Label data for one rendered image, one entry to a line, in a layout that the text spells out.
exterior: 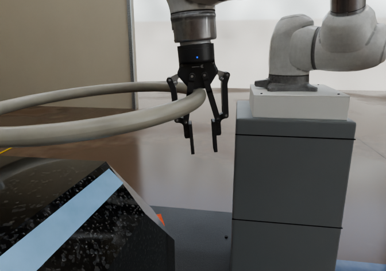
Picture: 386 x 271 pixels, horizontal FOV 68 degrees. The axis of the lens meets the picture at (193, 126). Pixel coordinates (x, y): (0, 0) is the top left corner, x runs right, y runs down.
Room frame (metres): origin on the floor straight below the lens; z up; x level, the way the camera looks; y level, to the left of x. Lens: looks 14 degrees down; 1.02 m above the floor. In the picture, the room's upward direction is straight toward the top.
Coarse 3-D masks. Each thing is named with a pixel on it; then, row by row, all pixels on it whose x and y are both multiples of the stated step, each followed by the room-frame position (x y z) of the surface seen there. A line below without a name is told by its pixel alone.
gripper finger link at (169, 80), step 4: (168, 76) 0.62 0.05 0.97; (168, 80) 0.59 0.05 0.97; (172, 80) 0.60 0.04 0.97; (168, 84) 0.60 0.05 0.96; (172, 84) 0.60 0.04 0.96; (172, 88) 0.60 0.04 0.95; (172, 92) 0.60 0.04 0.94; (176, 92) 0.60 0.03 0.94; (172, 96) 0.60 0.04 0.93; (176, 96) 0.60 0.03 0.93; (172, 100) 0.60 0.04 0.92; (176, 120) 0.60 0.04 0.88
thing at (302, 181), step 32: (256, 128) 0.97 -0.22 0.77; (288, 128) 0.96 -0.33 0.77; (320, 128) 0.94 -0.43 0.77; (352, 128) 0.92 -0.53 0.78; (256, 160) 0.97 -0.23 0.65; (288, 160) 0.95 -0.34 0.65; (320, 160) 0.94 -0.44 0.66; (256, 192) 0.97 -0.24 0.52; (288, 192) 0.95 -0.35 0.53; (320, 192) 0.94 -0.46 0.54; (256, 224) 0.97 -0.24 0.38; (288, 224) 0.95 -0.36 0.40; (320, 224) 0.93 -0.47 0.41; (256, 256) 0.97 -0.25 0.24; (288, 256) 0.95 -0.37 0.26; (320, 256) 0.93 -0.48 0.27
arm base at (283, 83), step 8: (256, 80) 1.16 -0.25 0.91; (264, 80) 1.14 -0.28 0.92; (272, 80) 1.12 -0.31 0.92; (280, 80) 1.09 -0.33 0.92; (288, 80) 1.08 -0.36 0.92; (296, 80) 1.07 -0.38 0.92; (304, 80) 1.08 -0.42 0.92; (272, 88) 1.07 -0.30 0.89; (280, 88) 1.07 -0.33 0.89; (288, 88) 1.07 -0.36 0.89; (296, 88) 1.06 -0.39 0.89; (304, 88) 1.06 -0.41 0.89; (312, 88) 1.05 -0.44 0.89
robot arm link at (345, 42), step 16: (336, 0) 0.94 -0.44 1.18; (352, 0) 0.91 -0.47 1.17; (336, 16) 0.96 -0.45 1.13; (352, 16) 0.92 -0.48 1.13; (368, 16) 0.92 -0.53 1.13; (320, 32) 1.02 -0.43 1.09; (336, 32) 0.95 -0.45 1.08; (352, 32) 0.92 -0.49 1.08; (368, 32) 0.92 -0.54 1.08; (384, 32) 0.92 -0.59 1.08; (320, 48) 1.01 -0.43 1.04; (336, 48) 0.96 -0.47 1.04; (352, 48) 0.94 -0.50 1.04; (368, 48) 0.92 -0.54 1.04; (384, 48) 0.92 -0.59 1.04; (320, 64) 1.02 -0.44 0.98; (336, 64) 0.99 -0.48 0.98; (352, 64) 0.96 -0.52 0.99; (368, 64) 0.94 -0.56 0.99
